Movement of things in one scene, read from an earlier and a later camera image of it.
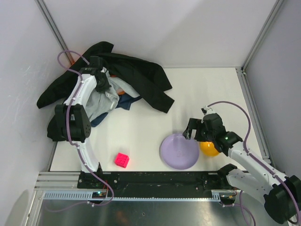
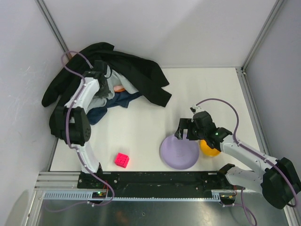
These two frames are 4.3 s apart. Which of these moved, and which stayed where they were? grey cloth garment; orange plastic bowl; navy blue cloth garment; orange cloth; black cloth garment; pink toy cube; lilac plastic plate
Moved: grey cloth garment; orange cloth; navy blue cloth garment; black cloth garment
Stayed: pink toy cube; orange plastic bowl; lilac plastic plate
